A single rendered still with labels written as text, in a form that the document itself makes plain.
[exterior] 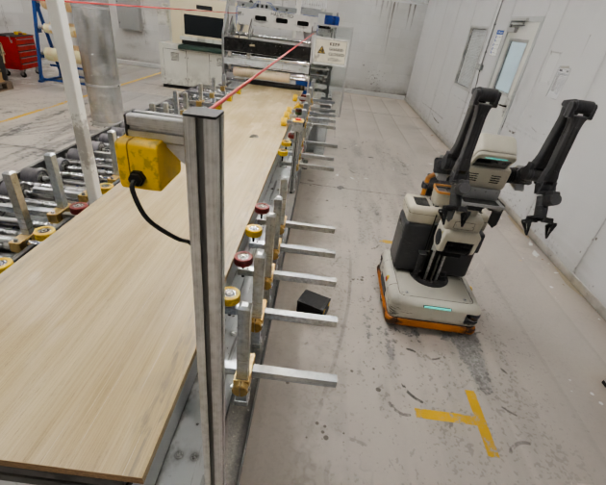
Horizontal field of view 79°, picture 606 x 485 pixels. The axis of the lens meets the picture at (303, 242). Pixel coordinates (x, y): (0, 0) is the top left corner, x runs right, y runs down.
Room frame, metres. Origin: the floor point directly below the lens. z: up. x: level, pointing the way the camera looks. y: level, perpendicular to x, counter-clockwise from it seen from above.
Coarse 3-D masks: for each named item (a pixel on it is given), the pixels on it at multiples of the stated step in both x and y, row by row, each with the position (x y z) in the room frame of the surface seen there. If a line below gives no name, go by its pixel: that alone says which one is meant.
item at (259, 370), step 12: (228, 372) 0.79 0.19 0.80; (252, 372) 0.79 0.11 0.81; (264, 372) 0.79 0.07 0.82; (276, 372) 0.79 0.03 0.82; (288, 372) 0.80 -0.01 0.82; (300, 372) 0.80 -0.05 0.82; (312, 372) 0.81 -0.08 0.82; (312, 384) 0.79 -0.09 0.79; (324, 384) 0.79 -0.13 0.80; (336, 384) 0.79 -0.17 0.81
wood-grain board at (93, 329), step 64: (256, 128) 3.35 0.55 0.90; (128, 192) 1.76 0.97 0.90; (256, 192) 1.97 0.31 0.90; (64, 256) 1.15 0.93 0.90; (128, 256) 1.20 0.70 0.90; (0, 320) 0.79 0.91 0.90; (64, 320) 0.82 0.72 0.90; (128, 320) 0.86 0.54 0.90; (192, 320) 0.89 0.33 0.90; (0, 384) 0.58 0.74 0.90; (64, 384) 0.60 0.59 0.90; (128, 384) 0.63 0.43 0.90; (0, 448) 0.42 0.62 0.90; (64, 448) 0.44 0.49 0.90; (128, 448) 0.46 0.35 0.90
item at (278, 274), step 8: (240, 272) 1.28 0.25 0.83; (248, 272) 1.28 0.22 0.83; (280, 272) 1.30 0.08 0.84; (288, 272) 1.31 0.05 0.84; (288, 280) 1.29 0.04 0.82; (296, 280) 1.29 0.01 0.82; (304, 280) 1.29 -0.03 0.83; (312, 280) 1.29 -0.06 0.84; (320, 280) 1.29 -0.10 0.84; (328, 280) 1.29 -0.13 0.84; (336, 280) 1.30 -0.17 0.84
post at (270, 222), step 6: (270, 216) 1.25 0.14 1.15; (270, 222) 1.24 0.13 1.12; (270, 228) 1.24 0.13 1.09; (270, 234) 1.24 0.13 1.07; (270, 240) 1.24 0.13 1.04; (270, 246) 1.24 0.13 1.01; (270, 252) 1.24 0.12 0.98; (270, 258) 1.24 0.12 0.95; (270, 264) 1.24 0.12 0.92; (270, 270) 1.24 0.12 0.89; (270, 276) 1.25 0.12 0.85; (264, 294) 1.24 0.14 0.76
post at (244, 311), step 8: (240, 304) 0.76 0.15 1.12; (248, 304) 0.76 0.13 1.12; (240, 312) 0.74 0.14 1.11; (248, 312) 0.74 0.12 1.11; (240, 320) 0.74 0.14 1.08; (248, 320) 0.74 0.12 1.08; (240, 328) 0.74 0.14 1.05; (248, 328) 0.74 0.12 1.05; (240, 336) 0.74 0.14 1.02; (248, 336) 0.74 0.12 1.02; (240, 344) 0.74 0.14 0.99; (248, 344) 0.74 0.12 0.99; (240, 352) 0.74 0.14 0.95; (248, 352) 0.75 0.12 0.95; (240, 360) 0.74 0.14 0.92; (248, 360) 0.75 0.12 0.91; (240, 368) 0.74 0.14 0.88; (248, 368) 0.76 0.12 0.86; (240, 376) 0.74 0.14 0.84; (240, 400) 0.74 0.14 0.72
